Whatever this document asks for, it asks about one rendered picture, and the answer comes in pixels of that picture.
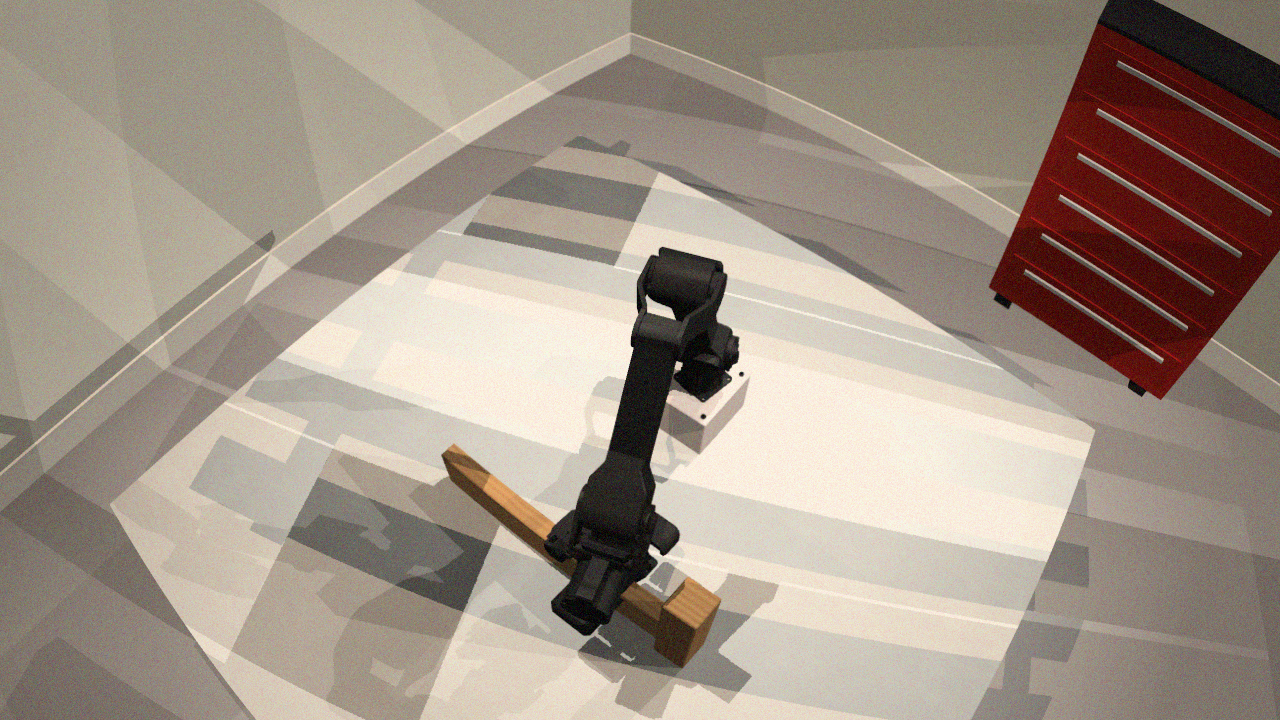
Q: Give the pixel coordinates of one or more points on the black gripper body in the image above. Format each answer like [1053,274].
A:
[665,537]

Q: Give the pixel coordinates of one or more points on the wooden bed post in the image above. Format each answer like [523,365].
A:
[685,621]

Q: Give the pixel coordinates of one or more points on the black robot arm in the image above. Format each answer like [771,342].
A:
[614,520]

